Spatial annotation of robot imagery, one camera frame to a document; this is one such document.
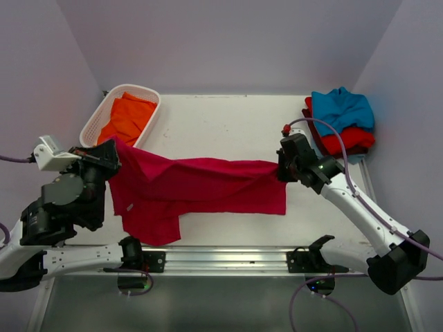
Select aluminium front rail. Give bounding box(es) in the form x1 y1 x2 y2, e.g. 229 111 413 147
44 244 381 276

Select crimson pink t shirt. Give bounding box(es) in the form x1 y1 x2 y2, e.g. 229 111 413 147
109 138 287 246

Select maroon folded t shirt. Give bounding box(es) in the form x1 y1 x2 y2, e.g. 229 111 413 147
308 122 375 158

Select orange t shirt in basket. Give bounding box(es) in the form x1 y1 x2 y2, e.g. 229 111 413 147
97 92 158 146

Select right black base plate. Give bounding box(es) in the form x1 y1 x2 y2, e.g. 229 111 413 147
286 247 350 274

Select light blue folded t shirt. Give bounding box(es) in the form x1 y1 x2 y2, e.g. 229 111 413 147
346 154 366 165

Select white plastic laundry basket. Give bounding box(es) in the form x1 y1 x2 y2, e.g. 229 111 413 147
80 84 161 147

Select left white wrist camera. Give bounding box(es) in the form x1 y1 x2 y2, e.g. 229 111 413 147
33 135 81 172

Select red folded t shirt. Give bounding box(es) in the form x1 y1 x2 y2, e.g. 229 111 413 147
302 92 375 158

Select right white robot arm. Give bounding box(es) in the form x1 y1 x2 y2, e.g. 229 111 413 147
277 133 430 295

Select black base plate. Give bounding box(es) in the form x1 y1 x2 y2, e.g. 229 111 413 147
103 250 165 273
286 247 350 274

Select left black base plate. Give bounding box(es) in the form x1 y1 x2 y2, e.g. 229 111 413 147
103 250 165 273

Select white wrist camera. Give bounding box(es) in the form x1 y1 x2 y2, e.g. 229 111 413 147
33 135 81 172
281 124 306 139

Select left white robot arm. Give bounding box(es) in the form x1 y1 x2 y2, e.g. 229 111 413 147
1 136 144 293

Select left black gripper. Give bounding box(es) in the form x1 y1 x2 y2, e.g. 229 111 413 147
60 138 123 224

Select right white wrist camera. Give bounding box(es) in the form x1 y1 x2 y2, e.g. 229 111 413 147
281 124 306 139

